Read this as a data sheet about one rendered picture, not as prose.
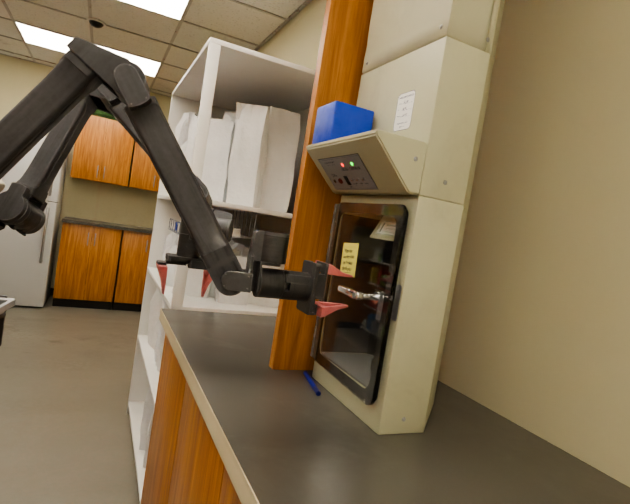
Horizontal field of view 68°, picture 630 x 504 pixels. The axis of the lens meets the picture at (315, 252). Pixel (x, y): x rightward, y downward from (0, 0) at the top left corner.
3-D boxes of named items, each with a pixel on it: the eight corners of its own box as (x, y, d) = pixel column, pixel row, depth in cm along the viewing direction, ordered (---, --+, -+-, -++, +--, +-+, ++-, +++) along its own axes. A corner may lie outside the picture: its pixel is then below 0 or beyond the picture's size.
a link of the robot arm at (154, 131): (114, 89, 86) (103, 70, 75) (143, 77, 87) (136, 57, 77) (220, 294, 93) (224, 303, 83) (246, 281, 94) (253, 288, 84)
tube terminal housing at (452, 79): (391, 377, 131) (439, 101, 127) (475, 430, 101) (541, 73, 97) (311, 376, 120) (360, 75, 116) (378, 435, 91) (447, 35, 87)
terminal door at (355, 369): (314, 358, 119) (340, 202, 117) (373, 408, 91) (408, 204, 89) (312, 358, 119) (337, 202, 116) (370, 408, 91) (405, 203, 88)
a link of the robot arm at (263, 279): (244, 293, 91) (253, 298, 86) (249, 258, 91) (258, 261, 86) (278, 296, 94) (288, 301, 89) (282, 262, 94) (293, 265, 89)
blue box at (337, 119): (347, 154, 115) (353, 117, 115) (368, 150, 106) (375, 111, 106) (311, 145, 111) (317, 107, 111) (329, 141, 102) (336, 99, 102)
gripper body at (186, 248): (210, 267, 117) (214, 238, 116) (168, 263, 113) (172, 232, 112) (204, 264, 123) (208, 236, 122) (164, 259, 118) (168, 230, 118)
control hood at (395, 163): (341, 194, 118) (347, 155, 117) (419, 195, 88) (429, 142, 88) (299, 186, 113) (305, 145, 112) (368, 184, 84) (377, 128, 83)
